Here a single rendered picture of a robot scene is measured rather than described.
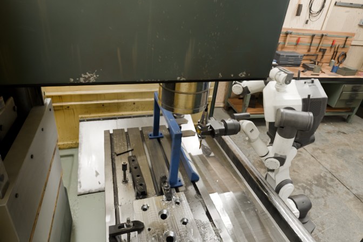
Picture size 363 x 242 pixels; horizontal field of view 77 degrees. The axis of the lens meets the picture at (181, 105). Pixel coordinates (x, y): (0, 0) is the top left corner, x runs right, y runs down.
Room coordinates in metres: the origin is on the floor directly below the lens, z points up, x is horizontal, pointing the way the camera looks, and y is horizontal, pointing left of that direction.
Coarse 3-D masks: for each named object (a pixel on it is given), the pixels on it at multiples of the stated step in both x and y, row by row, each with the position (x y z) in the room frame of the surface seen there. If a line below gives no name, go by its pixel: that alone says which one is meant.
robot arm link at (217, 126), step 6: (210, 120) 1.04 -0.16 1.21; (216, 120) 1.05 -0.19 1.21; (222, 120) 1.05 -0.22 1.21; (228, 120) 1.03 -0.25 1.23; (210, 126) 1.00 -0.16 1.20; (216, 126) 0.99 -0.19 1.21; (222, 126) 0.99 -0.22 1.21; (228, 126) 1.00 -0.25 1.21; (216, 132) 0.95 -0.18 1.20; (222, 132) 0.98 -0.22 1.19; (228, 132) 0.99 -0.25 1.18
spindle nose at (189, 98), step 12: (168, 84) 0.59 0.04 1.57; (180, 84) 0.58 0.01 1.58; (192, 84) 0.58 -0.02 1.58; (204, 84) 0.60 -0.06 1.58; (168, 96) 0.59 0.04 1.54; (180, 96) 0.58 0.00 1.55; (192, 96) 0.58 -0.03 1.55; (204, 96) 0.60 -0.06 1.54; (168, 108) 0.59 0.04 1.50; (180, 108) 0.57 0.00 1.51; (192, 108) 0.58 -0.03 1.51; (204, 108) 0.62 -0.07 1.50
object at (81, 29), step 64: (0, 0) 0.40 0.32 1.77; (64, 0) 0.44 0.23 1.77; (128, 0) 0.48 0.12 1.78; (192, 0) 0.52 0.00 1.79; (256, 0) 0.57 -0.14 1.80; (0, 64) 0.40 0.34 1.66; (64, 64) 0.43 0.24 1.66; (128, 64) 0.48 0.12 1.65; (192, 64) 0.53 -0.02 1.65; (256, 64) 0.59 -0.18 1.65
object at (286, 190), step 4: (288, 184) 1.20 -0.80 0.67; (292, 184) 1.22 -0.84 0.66; (284, 188) 1.18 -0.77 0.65; (288, 188) 1.18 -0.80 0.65; (292, 188) 1.20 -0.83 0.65; (280, 192) 1.18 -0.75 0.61; (284, 192) 1.17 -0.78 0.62; (288, 192) 1.19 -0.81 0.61; (280, 196) 1.18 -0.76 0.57; (284, 196) 1.18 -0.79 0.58; (284, 200) 1.19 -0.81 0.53
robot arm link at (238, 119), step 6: (234, 114) 1.07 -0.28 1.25; (240, 114) 1.07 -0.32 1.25; (246, 114) 1.08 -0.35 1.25; (234, 120) 1.04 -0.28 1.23; (240, 120) 1.05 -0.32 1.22; (246, 120) 1.05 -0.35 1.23; (234, 126) 1.01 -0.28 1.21; (240, 126) 1.03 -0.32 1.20; (234, 132) 1.00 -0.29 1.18; (240, 132) 1.03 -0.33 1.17
